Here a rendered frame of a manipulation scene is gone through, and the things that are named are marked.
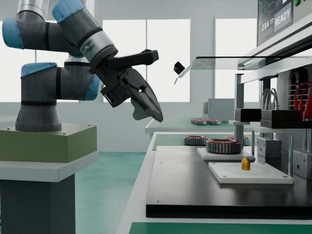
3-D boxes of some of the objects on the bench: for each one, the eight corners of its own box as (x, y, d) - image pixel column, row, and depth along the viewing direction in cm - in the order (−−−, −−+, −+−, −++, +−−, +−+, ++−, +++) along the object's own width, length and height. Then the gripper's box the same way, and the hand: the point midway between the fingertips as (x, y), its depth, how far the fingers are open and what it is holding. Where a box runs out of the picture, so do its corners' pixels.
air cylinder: (264, 157, 83) (265, 139, 83) (256, 153, 91) (256, 137, 90) (281, 158, 83) (282, 139, 83) (271, 153, 90) (272, 137, 90)
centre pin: (243, 170, 62) (243, 158, 62) (240, 168, 64) (240, 157, 64) (251, 170, 62) (251, 158, 62) (248, 168, 64) (249, 157, 64)
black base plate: (146, 217, 44) (146, 204, 44) (157, 151, 108) (157, 145, 108) (444, 221, 43) (444, 207, 42) (276, 152, 106) (276, 146, 106)
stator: (186, 146, 119) (186, 138, 119) (181, 142, 131) (181, 135, 130) (211, 146, 120) (211, 137, 120) (204, 142, 132) (204, 134, 131)
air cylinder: (306, 179, 59) (306, 154, 59) (289, 171, 66) (290, 148, 66) (329, 179, 59) (330, 154, 59) (311, 171, 66) (311, 148, 66)
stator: (211, 154, 81) (211, 142, 81) (201, 148, 92) (201, 138, 92) (247, 154, 82) (247, 142, 82) (233, 148, 93) (233, 137, 93)
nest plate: (203, 159, 80) (203, 155, 80) (197, 151, 95) (197, 147, 95) (254, 160, 80) (254, 155, 79) (240, 151, 95) (240, 147, 94)
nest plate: (219, 183, 56) (219, 177, 56) (208, 166, 71) (208, 162, 71) (293, 184, 55) (293, 178, 55) (266, 167, 70) (266, 162, 70)
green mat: (152, 150, 110) (152, 149, 110) (156, 134, 171) (156, 133, 171) (389, 151, 107) (389, 151, 107) (307, 134, 168) (307, 134, 168)
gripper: (100, 64, 72) (150, 126, 73) (81, 71, 64) (137, 141, 65) (121, 43, 68) (173, 110, 69) (103, 48, 60) (162, 123, 61)
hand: (160, 115), depth 66 cm, fingers closed
